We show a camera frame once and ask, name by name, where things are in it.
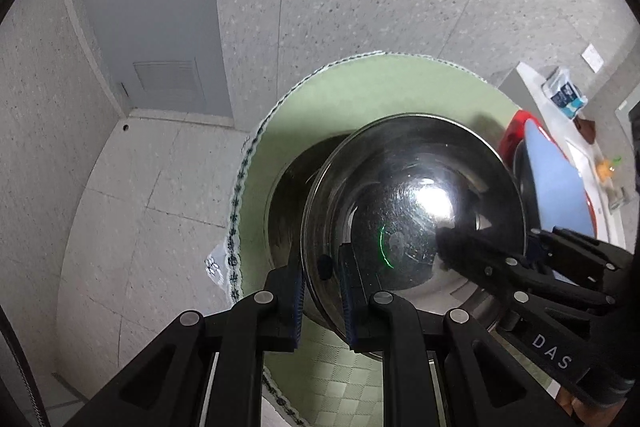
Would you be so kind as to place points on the round table with tablecloth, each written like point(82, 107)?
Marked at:
point(342, 98)

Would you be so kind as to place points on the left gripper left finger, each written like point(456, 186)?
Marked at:
point(205, 370)

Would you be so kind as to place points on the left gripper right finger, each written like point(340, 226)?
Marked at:
point(438, 370)

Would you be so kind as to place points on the blue plastic plate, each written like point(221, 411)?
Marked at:
point(556, 189)

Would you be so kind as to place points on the white sink counter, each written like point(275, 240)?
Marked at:
point(523, 86)

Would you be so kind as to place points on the blue white packet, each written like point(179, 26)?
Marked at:
point(564, 93)

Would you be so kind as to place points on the red plastic basin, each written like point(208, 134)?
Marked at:
point(511, 151)

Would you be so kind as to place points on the steel faucet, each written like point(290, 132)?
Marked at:
point(617, 197)

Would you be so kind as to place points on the orange bottle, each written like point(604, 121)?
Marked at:
point(606, 168)

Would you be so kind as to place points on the large steel bowl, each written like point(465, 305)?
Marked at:
point(285, 217)

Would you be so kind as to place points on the grey door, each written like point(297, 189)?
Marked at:
point(162, 57)

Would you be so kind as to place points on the dark red cloth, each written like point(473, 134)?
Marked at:
point(586, 128)

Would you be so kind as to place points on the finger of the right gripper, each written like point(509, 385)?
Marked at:
point(573, 253)
point(480, 256)

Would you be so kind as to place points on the person hand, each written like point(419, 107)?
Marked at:
point(586, 414)

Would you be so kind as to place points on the white wall socket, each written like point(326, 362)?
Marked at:
point(593, 58)

